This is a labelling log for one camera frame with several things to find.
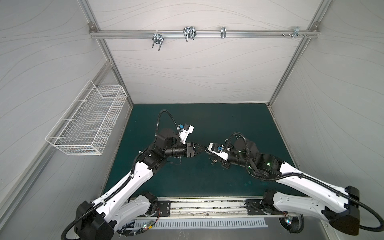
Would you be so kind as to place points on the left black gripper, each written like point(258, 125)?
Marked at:
point(190, 153)

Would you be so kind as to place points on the silver keys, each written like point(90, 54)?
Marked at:
point(213, 162)

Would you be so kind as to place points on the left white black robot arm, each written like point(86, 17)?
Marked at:
point(103, 217)

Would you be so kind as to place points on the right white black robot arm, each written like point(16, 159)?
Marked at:
point(321, 200)

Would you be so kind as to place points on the green table mat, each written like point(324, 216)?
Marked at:
point(198, 176)

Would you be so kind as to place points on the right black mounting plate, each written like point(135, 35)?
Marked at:
point(254, 208)

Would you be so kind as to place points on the black mounting plate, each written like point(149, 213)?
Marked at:
point(161, 209)
point(254, 208)

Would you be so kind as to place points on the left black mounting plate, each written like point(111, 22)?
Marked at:
point(161, 209)

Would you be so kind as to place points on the metal U-bolt hook middle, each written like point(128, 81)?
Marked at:
point(189, 33)

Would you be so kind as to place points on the metal u-bolt hook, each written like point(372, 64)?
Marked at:
point(189, 33)
point(157, 39)

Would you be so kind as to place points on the metal U-bolt hook left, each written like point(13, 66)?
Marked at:
point(157, 39)

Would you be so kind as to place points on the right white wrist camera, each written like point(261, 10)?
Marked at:
point(218, 151)

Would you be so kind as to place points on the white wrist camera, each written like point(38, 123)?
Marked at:
point(218, 151)
point(184, 131)

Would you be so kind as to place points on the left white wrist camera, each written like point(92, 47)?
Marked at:
point(184, 131)

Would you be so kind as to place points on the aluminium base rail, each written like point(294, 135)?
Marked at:
point(193, 208)

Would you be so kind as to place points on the white slotted cable duct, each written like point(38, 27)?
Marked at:
point(210, 223)

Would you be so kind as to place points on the white wire basket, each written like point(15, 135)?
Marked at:
point(85, 127)

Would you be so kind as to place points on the small metal bracket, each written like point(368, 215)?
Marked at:
point(223, 32)

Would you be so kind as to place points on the metal corner bracket right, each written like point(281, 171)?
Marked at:
point(295, 34)

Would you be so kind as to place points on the aluminium cross rail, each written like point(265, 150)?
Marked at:
point(201, 34)

